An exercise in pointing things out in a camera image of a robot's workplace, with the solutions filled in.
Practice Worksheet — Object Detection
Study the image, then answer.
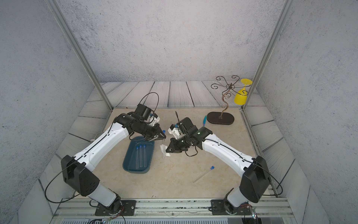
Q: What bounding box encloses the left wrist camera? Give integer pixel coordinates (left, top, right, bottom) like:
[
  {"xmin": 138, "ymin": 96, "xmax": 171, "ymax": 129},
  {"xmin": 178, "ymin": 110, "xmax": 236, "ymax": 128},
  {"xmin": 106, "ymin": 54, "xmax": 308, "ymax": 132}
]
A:
[{"xmin": 133, "ymin": 104, "xmax": 160, "ymax": 126}]

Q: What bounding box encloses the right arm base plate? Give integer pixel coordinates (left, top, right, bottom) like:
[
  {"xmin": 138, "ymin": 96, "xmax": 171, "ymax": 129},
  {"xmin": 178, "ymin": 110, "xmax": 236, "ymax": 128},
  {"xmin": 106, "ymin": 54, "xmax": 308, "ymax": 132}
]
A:
[{"xmin": 208, "ymin": 199, "xmax": 252, "ymax": 216}]

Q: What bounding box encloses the teal pen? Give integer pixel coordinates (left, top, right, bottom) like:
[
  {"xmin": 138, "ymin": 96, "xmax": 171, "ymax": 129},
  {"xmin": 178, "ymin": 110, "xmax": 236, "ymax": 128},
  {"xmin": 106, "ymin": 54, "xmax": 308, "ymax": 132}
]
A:
[{"xmin": 202, "ymin": 116, "xmax": 207, "ymax": 126}]

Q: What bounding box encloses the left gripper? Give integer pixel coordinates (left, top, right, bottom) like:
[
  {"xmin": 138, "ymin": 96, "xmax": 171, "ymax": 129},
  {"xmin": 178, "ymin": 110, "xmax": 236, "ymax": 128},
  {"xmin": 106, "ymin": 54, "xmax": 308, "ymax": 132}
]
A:
[{"xmin": 138, "ymin": 122, "xmax": 168, "ymax": 141}]

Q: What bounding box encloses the aluminium front rail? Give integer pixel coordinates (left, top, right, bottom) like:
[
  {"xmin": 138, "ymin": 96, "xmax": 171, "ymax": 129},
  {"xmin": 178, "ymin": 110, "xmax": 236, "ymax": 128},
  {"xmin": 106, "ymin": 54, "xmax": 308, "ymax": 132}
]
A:
[{"xmin": 51, "ymin": 197, "xmax": 296, "ymax": 224}]

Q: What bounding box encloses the yellow plastic goblet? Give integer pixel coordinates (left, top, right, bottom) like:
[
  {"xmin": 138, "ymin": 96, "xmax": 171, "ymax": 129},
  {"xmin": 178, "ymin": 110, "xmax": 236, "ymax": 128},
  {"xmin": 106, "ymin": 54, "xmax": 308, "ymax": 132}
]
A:
[{"xmin": 234, "ymin": 78, "xmax": 253, "ymax": 105}]

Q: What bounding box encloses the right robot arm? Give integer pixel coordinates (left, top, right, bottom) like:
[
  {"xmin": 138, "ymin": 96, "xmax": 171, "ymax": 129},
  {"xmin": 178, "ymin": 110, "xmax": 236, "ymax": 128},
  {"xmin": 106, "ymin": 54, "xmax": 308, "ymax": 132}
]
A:
[{"xmin": 166, "ymin": 125, "xmax": 270, "ymax": 215}]

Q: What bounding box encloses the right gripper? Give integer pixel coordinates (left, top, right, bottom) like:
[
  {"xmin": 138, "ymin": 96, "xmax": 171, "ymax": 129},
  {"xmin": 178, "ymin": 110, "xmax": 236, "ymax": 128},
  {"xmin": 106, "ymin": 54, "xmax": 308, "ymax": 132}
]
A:
[{"xmin": 165, "ymin": 135, "xmax": 192, "ymax": 153}]

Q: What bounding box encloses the black metal cup stand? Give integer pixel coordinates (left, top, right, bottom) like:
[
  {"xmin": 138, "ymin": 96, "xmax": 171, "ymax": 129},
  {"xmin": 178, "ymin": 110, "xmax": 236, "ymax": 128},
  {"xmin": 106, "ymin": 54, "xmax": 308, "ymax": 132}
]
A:
[{"xmin": 207, "ymin": 75, "xmax": 244, "ymax": 125}]

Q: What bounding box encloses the teal plastic tray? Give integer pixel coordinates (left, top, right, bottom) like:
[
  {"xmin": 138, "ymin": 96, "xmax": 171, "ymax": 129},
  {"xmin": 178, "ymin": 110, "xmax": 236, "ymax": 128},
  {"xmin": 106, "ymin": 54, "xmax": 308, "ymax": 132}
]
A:
[{"xmin": 122, "ymin": 137, "xmax": 155, "ymax": 174}]

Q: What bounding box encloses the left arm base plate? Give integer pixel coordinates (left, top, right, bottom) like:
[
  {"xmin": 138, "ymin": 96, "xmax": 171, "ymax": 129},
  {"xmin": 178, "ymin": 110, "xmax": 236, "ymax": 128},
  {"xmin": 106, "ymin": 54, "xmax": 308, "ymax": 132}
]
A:
[{"xmin": 94, "ymin": 200, "xmax": 137, "ymax": 217}]

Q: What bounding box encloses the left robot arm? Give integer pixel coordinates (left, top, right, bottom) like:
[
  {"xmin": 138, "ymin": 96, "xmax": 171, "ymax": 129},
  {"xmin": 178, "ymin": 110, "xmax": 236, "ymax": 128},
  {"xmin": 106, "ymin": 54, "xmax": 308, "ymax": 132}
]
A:
[{"xmin": 61, "ymin": 112, "xmax": 166, "ymax": 214}]

